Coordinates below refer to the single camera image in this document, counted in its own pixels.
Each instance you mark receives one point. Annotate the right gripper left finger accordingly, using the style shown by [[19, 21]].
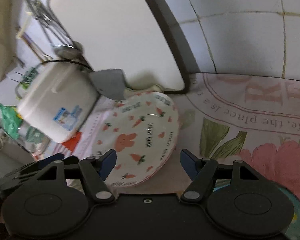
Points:
[[94, 173]]

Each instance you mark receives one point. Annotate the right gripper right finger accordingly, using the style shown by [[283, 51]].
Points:
[[202, 173]]

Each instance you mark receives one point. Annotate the rabbit carrot patterned plate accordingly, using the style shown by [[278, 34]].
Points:
[[143, 130]]

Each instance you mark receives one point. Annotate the teal fried egg plate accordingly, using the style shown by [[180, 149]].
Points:
[[293, 231]]

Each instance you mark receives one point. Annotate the green plastic bag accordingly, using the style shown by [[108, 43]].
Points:
[[10, 120]]

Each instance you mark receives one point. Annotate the floral table cloth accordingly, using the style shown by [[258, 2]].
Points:
[[223, 117]]

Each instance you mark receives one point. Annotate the white rice cooker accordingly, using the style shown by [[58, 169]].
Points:
[[58, 100]]

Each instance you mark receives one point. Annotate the wooden spatula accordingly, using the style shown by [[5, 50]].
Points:
[[42, 56]]

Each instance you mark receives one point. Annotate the hanging metal ladle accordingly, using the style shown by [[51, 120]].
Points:
[[62, 44]]

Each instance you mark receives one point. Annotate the white cutting board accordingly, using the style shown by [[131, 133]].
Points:
[[140, 37]]

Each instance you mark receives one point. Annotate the white hanging spoon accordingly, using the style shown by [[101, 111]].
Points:
[[25, 25]]

